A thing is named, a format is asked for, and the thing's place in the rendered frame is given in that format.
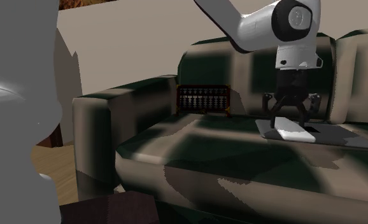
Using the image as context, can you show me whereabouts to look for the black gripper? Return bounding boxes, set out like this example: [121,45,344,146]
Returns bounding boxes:
[262,69,322,129]

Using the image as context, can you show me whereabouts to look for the white flat remote control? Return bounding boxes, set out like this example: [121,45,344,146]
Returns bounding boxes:
[273,116,317,144]

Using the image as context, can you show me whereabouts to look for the dark grey flat tablet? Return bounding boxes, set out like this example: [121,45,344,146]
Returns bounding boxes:
[254,118,368,151]

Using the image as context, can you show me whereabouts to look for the beige and dark green sofa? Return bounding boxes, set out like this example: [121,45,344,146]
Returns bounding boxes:
[72,26,368,224]

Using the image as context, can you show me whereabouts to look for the dark robot stand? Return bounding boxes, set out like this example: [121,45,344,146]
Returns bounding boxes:
[59,190,160,224]

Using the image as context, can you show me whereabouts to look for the dark abacus with red frame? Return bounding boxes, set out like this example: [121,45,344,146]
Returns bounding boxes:
[175,84,232,117]

